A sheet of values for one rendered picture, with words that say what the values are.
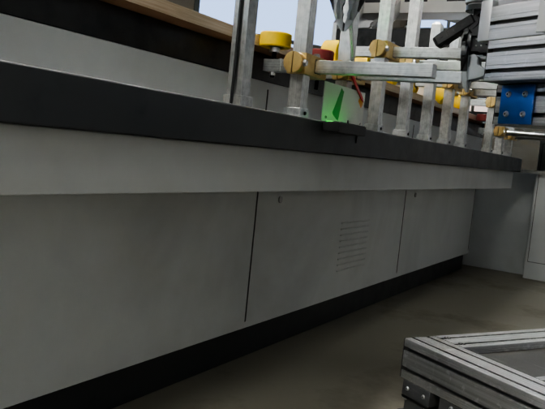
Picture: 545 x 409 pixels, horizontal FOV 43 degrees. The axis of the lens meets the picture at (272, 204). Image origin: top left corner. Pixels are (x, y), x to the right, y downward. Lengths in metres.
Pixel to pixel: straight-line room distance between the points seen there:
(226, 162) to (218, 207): 0.37
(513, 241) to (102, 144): 3.58
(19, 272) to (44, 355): 0.18
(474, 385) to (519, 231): 3.04
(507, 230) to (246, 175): 3.13
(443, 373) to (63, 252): 0.81
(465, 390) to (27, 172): 0.94
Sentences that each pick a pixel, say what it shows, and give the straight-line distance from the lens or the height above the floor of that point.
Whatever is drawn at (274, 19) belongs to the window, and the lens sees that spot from 6.71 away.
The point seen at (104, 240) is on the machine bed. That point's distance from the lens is 1.46.
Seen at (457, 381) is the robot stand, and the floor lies 0.19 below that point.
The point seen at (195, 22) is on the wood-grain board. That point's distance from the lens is 1.55.
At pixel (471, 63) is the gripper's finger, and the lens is 1.80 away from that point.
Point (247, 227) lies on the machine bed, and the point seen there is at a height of 0.39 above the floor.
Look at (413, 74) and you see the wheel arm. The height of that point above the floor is 0.82.
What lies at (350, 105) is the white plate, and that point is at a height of 0.76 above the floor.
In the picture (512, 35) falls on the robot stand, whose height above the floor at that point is 0.91.
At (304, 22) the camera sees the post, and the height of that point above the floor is 0.92.
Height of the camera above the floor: 0.63
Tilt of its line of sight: 5 degrees down
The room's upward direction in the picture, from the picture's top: 6 degrees clockwise
